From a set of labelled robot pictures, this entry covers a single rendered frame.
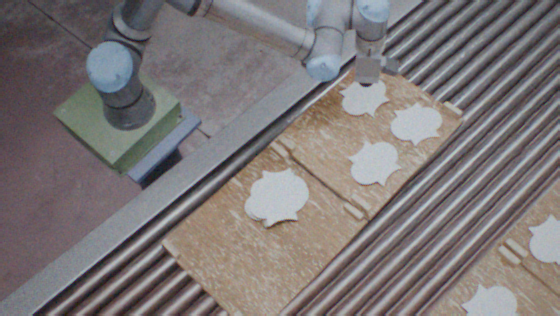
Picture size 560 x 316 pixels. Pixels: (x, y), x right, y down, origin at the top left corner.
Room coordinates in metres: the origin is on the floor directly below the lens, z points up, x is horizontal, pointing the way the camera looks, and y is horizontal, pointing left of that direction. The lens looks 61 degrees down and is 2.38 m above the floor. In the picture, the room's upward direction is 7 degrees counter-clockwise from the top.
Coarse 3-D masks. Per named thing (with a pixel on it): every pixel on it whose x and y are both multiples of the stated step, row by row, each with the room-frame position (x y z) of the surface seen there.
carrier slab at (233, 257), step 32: (256, 160) 0.83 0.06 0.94; (288, 160) 0.82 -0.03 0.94; (224, 192) 0.74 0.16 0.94; (320, 192) 0.71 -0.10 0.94; (192, 224) 0.66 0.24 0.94; (224, 224) 0.65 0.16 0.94; (256, 224) 0.64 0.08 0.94; (288, 224) 0.63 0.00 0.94; (320, 224) 0.62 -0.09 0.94; (352, 224) 0.61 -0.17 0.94; (192, 256) 0.57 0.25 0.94; (224, 256) 0.56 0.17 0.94; (256, 256) 0.55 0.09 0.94; (288, 256) 0.54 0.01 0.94; (320, 256) 0.53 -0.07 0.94; (224, 288) 0.48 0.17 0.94; (256, 288) 0.47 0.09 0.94; (288, 288) 0.46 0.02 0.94
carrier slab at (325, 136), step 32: (384, 96) 0.99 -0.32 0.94; (416, 96) 0.98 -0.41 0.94; (288, 128) 0.92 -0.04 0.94; (320, 128) 0.91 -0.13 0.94; (352, 128) 0.89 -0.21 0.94; (384, 128) 0.88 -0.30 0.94; (448, 128) 0.86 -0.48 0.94; (320, 160) 0.81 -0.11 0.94; (416, 160) 0.77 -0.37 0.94; (352, 192) 0.70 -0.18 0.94; (384, 192) 0.69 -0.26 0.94
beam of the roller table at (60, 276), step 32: (416, 0) 1.36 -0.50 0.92; (352, 32) 1.26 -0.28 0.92; (288, 96) 1.04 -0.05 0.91; (224, 128) 0.96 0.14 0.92; (256, 128) 0.95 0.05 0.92; (192, 160) 0.87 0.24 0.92; (224, 160) 0.86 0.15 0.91; (160, 192) 0.78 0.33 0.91; (128, 224) 0.69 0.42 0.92; (64, 256) 0.63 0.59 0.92; (96, 256) 0.61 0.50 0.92; (32, 288) 0.55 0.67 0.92; (64, 288) 0.54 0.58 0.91
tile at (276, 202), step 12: (264, 192) 0.71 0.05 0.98; (276, 192) 0.70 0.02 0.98; (288, 192) 0.70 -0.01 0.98; (300, 192) 0.69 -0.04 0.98; (252, 204) 0.68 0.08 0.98; (264, 204) 0.67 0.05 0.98; (276, 204) 0.67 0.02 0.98; (288, 204) 0.67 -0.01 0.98; (300, 204) 0.66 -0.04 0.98; (264, 216) 0.64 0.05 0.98; (276, 216) 0.64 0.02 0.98; (288, 216) 0.63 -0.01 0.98
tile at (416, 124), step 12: (420, 108) 0.93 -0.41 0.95; (432, 108) 0.92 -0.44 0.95; (396, 120) 0.90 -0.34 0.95; (408, 120) 0.89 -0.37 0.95; (420, 120) 0.89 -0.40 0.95; (432, 120) 0.88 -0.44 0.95; (396, 132) 0.86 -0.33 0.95; (408, 132) 0.85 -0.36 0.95; (420, 132) 0.85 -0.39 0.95; (432, 132) 0.84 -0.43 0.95
